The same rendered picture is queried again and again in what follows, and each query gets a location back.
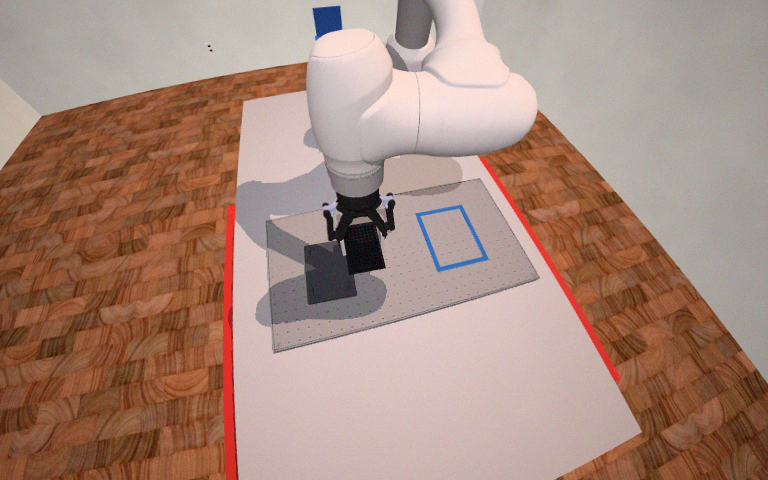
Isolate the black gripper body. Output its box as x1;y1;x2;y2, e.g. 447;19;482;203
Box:
335;189;382;219

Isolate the blue tape rectangle outline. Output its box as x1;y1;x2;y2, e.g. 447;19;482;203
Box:
415;205;489;272

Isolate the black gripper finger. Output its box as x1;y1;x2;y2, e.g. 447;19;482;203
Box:
322;203;357;256
364;193;395;249

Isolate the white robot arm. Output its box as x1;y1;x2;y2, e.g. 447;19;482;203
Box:
306;0;538;198

